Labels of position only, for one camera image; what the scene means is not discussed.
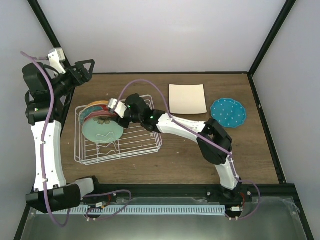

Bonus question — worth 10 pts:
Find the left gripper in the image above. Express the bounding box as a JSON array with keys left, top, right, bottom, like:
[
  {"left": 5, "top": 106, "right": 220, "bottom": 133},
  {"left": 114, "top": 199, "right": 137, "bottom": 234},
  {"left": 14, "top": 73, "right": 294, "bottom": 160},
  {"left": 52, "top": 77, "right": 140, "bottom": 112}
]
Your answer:
[{"left": 49, "top": 60, "right": 96, "bottom": 99}]

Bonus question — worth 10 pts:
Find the mint green flower plate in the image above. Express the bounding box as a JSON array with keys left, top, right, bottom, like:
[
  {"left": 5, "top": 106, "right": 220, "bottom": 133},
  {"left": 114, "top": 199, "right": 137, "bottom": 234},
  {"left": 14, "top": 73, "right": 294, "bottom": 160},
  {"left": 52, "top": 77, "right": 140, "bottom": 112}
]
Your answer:
[{"left": 81, "top": 116, "right": 124, "bottom": 144}]

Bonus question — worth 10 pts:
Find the pink polka dot plate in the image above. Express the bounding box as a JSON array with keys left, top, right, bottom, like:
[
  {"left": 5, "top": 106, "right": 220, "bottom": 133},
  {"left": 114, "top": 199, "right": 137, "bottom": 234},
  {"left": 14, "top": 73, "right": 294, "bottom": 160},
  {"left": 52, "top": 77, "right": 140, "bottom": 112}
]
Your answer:
[{"left": 83, "top": 110, "right": 117, "bottom": 122}]

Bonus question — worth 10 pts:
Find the red and teal plate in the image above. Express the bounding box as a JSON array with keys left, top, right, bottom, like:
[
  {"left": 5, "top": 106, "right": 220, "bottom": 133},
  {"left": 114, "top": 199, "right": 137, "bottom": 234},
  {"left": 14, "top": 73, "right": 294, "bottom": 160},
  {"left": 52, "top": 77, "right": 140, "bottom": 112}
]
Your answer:
[{"left": 78, "top": 104, "right": 109, "bottom": 125}]

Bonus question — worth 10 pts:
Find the square cream plate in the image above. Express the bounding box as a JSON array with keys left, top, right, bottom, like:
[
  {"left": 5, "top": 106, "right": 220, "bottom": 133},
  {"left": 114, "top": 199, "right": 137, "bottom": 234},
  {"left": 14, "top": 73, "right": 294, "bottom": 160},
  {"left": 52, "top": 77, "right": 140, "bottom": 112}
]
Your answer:
[{"left": 169, "top": 84, "right": 207, "bottom": 115}]

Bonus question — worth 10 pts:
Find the teal polka dot plate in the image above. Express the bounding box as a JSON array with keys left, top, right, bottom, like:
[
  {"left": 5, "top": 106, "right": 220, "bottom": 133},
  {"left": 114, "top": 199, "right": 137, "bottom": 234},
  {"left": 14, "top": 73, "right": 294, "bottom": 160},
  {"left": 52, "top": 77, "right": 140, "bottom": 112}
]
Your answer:
[{"left": 210, "top": 98, "right": 247, "bottom": 128}]

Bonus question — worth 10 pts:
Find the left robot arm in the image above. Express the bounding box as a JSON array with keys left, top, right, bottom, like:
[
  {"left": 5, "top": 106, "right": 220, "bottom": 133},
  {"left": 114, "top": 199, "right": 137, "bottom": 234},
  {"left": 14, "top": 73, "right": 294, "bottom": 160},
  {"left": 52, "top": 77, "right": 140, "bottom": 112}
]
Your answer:
[{"left": 22, "top": 59, "right": 102, "bottom": 214}]

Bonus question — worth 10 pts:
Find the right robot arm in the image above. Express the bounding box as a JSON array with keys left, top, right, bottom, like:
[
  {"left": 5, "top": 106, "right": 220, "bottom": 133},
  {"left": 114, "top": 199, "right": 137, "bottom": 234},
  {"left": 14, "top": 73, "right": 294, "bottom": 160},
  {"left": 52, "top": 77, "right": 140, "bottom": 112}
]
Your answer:
[{"left": 109, "top": 94, "right": 242, "bottom": 202}]

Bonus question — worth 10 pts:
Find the orange polka dot plate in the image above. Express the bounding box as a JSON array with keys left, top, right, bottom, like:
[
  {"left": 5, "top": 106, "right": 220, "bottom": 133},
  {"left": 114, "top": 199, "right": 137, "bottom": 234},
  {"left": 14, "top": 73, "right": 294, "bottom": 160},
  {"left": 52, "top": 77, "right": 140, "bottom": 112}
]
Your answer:
[{"left": 87, "top": 100, "right": 109, "bottom": 107}]

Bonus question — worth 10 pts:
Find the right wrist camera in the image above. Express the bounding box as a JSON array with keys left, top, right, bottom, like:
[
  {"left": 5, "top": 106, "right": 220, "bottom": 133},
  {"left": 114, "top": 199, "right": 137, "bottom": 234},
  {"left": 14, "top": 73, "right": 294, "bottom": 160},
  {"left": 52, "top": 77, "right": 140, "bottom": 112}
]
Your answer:
[{"left": 107, "top": 98, "right": 128, "bottom": 119}]

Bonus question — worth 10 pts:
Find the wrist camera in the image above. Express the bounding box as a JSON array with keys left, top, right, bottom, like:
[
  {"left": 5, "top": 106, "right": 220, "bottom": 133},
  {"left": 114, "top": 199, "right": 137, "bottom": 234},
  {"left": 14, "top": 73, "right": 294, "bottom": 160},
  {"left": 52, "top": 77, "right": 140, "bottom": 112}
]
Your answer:
[
  {"left": 107, "top": 98, "right": 128, "bottom": 119},
  {"left": 48, "top": 47, "right": 66, "bottom": 75}
]

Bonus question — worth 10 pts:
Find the white wire dish rack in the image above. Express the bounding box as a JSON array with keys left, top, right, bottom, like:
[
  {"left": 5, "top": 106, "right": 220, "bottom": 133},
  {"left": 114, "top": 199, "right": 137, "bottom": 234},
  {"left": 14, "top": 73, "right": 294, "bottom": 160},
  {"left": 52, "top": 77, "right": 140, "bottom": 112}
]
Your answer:
[{"left": 74, "top": 103, "right": 163, "bottom": 166}]

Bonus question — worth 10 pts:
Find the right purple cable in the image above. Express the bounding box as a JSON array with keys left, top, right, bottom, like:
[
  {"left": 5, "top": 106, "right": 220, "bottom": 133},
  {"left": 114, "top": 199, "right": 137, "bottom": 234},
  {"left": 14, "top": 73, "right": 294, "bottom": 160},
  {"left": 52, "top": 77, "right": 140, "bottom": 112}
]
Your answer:
[{"left": 110, "top": 79, "right": 262, "bottom": 221}]

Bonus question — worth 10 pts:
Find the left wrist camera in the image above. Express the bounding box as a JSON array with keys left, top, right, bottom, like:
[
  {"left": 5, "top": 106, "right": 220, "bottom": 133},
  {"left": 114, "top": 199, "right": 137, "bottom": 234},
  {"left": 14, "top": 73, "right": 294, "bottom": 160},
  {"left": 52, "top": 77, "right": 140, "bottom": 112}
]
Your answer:
[{"left": 48, "top": 47, "right": 66, "bottom": 75}]

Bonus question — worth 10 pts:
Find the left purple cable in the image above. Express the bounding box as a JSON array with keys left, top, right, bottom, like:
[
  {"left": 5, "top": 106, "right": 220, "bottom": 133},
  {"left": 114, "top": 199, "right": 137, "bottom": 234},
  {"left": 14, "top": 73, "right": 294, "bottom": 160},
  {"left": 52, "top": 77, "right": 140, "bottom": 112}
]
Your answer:
[{"left": 19, "top": 50, "right": 71, "bottom": 228}]

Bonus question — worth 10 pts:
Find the left black frame post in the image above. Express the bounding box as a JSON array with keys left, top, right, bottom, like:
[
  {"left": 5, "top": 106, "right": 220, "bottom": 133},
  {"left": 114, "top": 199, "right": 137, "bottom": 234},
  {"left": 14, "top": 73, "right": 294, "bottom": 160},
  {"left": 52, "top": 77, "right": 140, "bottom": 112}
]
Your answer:
[{"left": 26, "top": 0, "right": 63, "bottom": 51}]

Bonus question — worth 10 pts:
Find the black frame post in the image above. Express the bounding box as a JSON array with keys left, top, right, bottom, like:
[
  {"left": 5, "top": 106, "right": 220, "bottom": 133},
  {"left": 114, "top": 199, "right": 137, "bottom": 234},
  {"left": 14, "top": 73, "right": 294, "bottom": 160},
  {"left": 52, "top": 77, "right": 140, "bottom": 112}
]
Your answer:
[
  {"left": 26, "top": 0, "right": 63, "bottom": 51},
  {"left": 248, "top": 0, "right": 297, "bottom": 75}
]

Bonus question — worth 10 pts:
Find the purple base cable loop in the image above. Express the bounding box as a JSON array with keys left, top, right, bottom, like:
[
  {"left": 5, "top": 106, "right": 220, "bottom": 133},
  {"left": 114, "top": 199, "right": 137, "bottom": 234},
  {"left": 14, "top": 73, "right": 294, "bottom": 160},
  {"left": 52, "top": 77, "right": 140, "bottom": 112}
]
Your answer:
[{"left": 84, "top": 190, "right": 133, "bottom": 222}]

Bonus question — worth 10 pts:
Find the white slotted cable duct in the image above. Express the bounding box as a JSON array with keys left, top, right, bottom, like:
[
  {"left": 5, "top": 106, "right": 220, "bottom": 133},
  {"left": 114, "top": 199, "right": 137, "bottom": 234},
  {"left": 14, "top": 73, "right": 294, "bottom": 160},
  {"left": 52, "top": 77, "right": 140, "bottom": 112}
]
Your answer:
[{"left": 70, "top": 205, "right": 226, "bottom": 216}]

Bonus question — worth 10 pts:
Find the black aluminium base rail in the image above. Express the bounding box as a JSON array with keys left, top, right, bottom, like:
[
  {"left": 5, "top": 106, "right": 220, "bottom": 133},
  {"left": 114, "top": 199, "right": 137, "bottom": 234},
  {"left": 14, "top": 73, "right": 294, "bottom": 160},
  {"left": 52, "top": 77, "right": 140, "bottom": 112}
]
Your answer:
[{"left": 93, "top": 183, "right": 299, "bottom": 205}]

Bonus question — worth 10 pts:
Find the right black frame post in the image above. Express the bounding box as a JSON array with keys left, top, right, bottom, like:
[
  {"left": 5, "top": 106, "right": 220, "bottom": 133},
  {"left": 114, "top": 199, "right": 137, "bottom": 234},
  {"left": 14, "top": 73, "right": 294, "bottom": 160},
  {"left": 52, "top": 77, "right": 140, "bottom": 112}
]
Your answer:
[{"left": 248, "top": 0, "right": 297, "bottom": 75}]

